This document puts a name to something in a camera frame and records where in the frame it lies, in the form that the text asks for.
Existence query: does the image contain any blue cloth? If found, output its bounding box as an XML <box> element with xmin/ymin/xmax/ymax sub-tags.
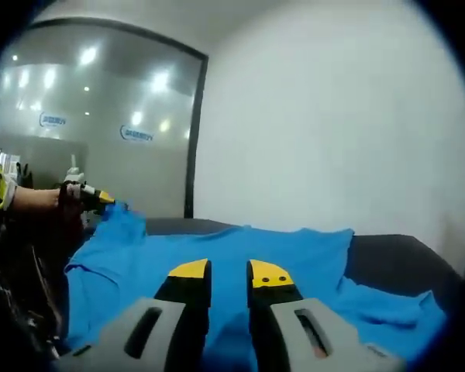
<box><xmin>64</xmin><ymin>201</ymin><xmax>449</xmax><ymax>372</ymax></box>

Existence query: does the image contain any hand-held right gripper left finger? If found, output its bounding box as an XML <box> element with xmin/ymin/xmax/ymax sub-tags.
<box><xmin>53</xmin><ymin>257</ymin><xmax>212</xmax><ymax>372</ymax></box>

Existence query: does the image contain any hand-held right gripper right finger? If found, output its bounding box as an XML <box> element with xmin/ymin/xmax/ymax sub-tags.
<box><xmin>246</xmin><ymin>258</ymin><xmax>407</xmax><ymax>372</ymax></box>

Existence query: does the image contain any black-framed glass partition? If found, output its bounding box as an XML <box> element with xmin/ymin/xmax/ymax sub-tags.
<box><xmin>0</xmin><ymin>17</ymin><xmax>210</xmax><ymax>221</ymax></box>

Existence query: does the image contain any blue logo sticker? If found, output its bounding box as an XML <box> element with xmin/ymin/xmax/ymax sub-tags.
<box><xmin>38</xmin><ymin>111</ymin><xmax>70</xmax><ymax>130</ymax></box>
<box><xmin>119</xmin><ymin>124</ymin><xmax>157</xmax><ymax>145</ymax></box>

